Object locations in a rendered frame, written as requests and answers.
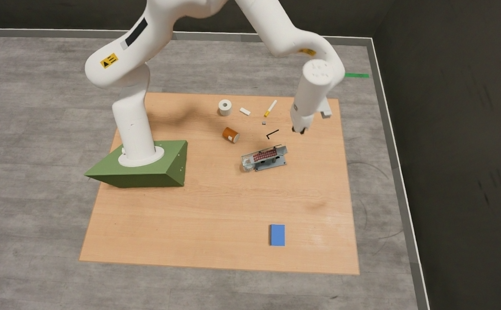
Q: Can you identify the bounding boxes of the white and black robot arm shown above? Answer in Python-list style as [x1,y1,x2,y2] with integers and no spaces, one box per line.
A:
[85,0,345,167]

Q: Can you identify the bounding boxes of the orange-brown cylinder with grey end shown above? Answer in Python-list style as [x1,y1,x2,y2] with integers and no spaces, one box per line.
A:
[223,127,240,143]

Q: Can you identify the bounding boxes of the blue rectangular block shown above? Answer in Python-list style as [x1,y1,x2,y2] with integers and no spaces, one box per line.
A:
[271,224,285,246]

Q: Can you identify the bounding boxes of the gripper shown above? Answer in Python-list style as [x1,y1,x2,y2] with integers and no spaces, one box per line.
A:
[290,105,315,136]

